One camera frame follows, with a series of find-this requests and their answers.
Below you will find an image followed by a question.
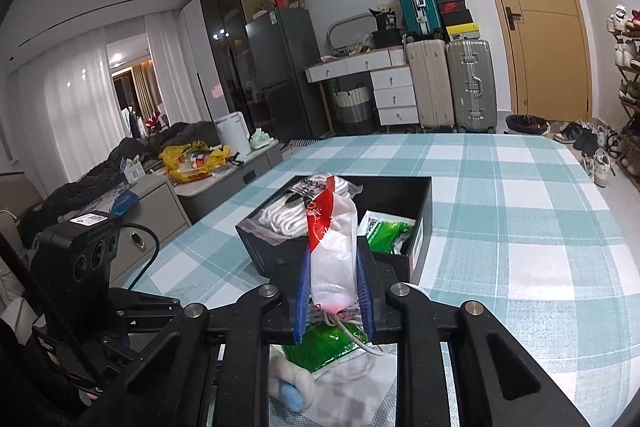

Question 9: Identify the wooden shoe rack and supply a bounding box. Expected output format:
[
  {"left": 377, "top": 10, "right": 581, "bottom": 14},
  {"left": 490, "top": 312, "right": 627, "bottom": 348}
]
[{"left": 607, "top": 22, "right": 640, "bottom": 188}]

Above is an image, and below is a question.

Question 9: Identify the black clothes pile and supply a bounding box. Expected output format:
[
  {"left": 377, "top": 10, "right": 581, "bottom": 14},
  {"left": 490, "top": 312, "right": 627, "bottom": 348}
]
[{"left": 20, "top": 121, "right": 221, "bottom": 235}]

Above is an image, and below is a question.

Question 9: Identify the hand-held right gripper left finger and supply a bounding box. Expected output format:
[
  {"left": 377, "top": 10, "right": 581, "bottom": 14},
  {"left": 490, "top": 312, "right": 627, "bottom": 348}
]
[{"left": 75, "top": 249, "right": 314, "bottom": 427}]

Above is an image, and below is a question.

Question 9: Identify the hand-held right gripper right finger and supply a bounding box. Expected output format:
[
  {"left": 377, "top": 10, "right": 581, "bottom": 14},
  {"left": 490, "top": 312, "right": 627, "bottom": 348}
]
[{"left": 356, "top": 237, "right": 591, "bottom": 427}]

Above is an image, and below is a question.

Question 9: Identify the white green carton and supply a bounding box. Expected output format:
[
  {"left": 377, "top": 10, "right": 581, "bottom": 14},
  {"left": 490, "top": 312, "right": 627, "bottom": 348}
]
[{"left": 122, "top": 159, "right": 146, "bottom": 183}]

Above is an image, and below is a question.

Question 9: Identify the white plush toy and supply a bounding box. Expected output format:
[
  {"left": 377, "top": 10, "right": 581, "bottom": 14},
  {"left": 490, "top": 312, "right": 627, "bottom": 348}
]
[{"left": 268, "top": 352, "right": 317, "bottom": 413}]

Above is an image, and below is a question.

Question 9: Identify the white desk with drawers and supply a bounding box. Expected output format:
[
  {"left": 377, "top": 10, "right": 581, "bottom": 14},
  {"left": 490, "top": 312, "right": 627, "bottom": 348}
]
[{"left": 305, "top": 47, "right": 420, "bottom": 128}]

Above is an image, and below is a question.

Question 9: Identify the woven laundry basket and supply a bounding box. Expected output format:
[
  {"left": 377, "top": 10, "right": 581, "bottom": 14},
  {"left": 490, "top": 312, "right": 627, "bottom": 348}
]
[{"left": 332, "top": 86, "right": 374, "bottom": 124}]

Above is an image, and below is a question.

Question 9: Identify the white small appliance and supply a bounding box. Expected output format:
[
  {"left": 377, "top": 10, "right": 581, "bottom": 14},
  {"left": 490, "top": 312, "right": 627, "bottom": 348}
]
[{"left": 214, "top": 112, "right": 254, "bottom": 158}]

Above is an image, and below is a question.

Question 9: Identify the beige armchair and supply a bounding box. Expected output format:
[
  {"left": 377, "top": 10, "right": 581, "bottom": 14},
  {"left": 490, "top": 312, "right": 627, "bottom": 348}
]
[{"left": 0, "top": 172, "right": 49, "bottom": 253}]

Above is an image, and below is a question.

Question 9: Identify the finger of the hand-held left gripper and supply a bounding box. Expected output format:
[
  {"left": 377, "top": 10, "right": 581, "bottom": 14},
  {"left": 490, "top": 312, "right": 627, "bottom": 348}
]
[{"left": 107, "top": 288, "right": 183, "bottom": 336}]

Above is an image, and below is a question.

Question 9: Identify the green white medicine packet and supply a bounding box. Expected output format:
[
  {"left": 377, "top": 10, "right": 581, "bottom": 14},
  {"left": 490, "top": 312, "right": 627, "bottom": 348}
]
[
  {"left": 357, "top": 209, "right": 417, "bottom": 258},
  {"left": 280, "top": 322, "right": 371, "bottom": 376}
]

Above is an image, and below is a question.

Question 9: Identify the black paper bag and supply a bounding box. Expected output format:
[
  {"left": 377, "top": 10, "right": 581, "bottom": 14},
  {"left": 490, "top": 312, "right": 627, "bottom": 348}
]
[{"left": 370, "top": 7, "right": 401, "bottom": 32}]

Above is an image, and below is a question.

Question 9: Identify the grey drawer cabinet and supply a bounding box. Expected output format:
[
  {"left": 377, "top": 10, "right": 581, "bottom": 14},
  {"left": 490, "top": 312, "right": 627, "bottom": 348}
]
[{"left": 107, "top": 174, "right": 194, "bottom": 289}]

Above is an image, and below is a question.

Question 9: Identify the black yellow shoe box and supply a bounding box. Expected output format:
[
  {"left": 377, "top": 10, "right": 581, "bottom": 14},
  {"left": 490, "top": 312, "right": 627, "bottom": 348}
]
[{"left": 444, "top": 23, "right": 481, "bottom": 42}]

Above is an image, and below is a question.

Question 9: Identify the white charging cable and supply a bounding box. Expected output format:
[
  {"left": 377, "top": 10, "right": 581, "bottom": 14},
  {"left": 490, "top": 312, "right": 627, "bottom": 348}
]
[{"left": 312, "top": 302, "right": 397, "bottom": 359}]

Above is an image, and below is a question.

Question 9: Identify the teal suitcase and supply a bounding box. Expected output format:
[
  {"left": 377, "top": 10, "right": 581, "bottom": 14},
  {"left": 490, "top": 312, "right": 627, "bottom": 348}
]
[{"left": 391, "top": 0, "right": 441, "bottom": 42}]

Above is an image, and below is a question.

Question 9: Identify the teal checked tablecloth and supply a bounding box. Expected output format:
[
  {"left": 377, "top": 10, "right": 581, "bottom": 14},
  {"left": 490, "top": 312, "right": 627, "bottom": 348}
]
[{"left": 127, "top": 132, "right": 640, "bottom": 427}]

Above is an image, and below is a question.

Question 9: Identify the yellow plastic bag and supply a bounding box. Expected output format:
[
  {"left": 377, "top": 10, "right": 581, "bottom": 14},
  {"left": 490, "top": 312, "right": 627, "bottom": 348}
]
[{"left": 159, "top": 142, "right": 231, "bottom": 183}]

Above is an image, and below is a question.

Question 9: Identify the group of shoes on floor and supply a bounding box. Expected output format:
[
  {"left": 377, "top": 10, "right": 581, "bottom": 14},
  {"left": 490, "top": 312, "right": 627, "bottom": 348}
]
[{"left": 552, "top": 119, "right": 624, "bottom": 188}]

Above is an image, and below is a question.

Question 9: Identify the beige suitcase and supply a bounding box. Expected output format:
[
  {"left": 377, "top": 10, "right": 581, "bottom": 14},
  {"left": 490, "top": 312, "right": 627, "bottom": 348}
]
[{"left": 405, "top": 39, "right": 454, "bottom": 133}]

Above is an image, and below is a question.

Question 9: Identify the white rope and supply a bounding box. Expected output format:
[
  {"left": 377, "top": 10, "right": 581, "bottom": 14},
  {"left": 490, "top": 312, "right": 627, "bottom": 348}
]
[{"left": 240, "top": 174, "right": 364, "bottom": 241}]

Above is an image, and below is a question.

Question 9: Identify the dark glass cabinet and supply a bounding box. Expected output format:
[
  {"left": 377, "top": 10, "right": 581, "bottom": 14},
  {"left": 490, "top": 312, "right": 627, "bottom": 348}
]
[{"left": 199, "top": 0, "right": 271, "bottom": 133}]

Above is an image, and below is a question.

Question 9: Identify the black cardboard box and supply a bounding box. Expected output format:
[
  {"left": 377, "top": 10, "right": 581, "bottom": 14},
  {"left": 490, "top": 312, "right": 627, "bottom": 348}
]
[{"left": 235, "top": 174, "right": 434, "bottom": 289}]

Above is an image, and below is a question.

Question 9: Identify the blue plastic bag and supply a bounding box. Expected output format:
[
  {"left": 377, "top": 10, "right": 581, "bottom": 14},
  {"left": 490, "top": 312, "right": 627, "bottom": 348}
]
[{"left": 107, "top": 189, "right": 140, "bottom": 217}]

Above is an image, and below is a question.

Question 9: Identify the grey low cabinet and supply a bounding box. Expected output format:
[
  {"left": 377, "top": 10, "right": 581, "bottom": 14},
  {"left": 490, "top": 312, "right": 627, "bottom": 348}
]
[{"left": 175, "top": 142, "right": 285, "bottom": 224}]

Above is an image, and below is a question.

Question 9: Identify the row of shoes on rack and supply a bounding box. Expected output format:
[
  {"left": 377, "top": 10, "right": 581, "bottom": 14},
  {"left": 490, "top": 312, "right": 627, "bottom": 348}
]
[{"left": 606, "top": 3, "right": 640, "bottom": 178}]

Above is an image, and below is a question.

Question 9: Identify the dark grey fridge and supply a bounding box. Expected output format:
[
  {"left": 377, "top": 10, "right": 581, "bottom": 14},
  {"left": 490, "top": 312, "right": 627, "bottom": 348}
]
[{"left": 245, "top": 7, "right": 329, "bottom": 143}]

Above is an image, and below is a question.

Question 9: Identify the black round basket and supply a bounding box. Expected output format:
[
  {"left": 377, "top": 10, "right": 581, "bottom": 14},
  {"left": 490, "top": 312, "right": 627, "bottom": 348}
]
[{"left": 505, "top": 113, "right": 551, "bottom": 136}]

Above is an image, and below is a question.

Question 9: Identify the red white glue packet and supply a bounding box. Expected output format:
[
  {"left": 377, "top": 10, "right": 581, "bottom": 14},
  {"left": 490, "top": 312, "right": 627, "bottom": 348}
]
[{"left": 302, "top": 187, "right": 360, "bottom": 314}]

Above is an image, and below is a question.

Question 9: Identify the silver suitcase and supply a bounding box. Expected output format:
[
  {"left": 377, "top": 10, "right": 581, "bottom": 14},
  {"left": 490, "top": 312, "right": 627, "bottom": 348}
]
[{"left": 446, "top": 39, "right": 499, "bottom": 134}]

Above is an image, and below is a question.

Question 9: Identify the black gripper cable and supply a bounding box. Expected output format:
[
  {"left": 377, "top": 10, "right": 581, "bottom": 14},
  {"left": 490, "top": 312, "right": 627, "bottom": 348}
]
[{"left": 120, "top": 223, "right": 162, "bottom": 289}]

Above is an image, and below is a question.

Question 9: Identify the yellow wooden door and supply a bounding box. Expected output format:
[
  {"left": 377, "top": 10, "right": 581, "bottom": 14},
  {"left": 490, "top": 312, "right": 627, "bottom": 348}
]
[{"left": 459, "top": 0, "right": 594, "bottom": 124}]

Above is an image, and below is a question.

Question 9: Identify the white sheer curtain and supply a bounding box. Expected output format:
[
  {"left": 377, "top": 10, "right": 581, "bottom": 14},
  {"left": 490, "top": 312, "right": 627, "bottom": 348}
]
[
  {"left": 145, "top": 9, "right": 211, "bottom": 128},
  {"left": 5, "top": 27, "right": 124, "bottom": 188}
]

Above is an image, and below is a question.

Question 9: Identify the grey oval mirror frame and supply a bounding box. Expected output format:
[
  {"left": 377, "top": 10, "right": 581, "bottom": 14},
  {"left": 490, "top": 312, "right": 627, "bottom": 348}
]
[{"left": 325, "top": 13, "right": 381, "bottom": 58}]

